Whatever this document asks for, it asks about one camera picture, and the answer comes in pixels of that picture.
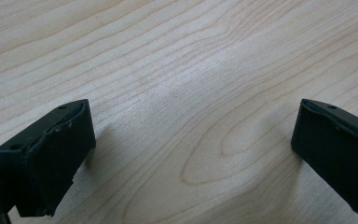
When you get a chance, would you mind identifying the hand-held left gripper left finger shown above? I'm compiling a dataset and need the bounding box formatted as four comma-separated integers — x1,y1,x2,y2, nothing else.
0,98,97,218

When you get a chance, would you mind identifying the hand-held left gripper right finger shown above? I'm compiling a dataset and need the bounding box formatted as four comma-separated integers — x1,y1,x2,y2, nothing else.
290,98,358,217

